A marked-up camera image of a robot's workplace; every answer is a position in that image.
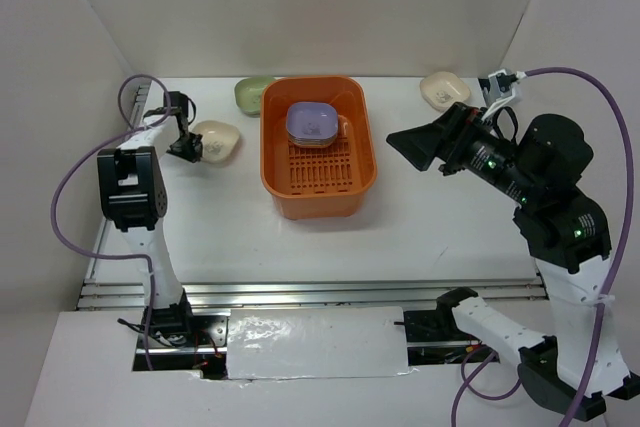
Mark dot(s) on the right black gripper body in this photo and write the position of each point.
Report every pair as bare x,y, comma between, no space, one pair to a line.
481,149

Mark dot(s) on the cream plate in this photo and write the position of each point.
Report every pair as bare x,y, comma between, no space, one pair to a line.
443,89
219,140

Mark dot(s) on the green plate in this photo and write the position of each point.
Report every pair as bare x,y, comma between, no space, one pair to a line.
248,94

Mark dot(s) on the purple plate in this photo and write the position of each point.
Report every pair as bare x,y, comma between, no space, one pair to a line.
312,120

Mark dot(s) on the pink-brown plate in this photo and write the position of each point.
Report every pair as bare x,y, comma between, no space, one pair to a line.
312,143

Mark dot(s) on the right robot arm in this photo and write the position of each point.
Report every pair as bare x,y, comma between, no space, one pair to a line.
577,368

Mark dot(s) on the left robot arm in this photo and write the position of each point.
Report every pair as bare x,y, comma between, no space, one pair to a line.
134,198

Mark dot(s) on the orange plastic bin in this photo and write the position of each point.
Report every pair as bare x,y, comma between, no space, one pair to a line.
315,183

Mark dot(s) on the white sheet front cover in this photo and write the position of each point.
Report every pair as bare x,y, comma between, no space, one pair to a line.
316,343

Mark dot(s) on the aluminium rail frame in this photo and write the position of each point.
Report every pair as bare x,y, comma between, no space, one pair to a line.
415,236

